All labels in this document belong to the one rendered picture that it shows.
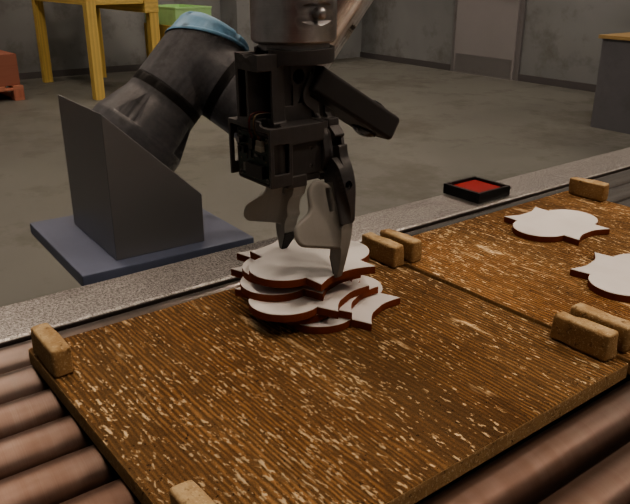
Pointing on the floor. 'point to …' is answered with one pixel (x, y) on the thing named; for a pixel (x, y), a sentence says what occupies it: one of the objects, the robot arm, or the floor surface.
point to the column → (84, 253)
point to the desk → (624, 84)
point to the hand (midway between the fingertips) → (315, 251)
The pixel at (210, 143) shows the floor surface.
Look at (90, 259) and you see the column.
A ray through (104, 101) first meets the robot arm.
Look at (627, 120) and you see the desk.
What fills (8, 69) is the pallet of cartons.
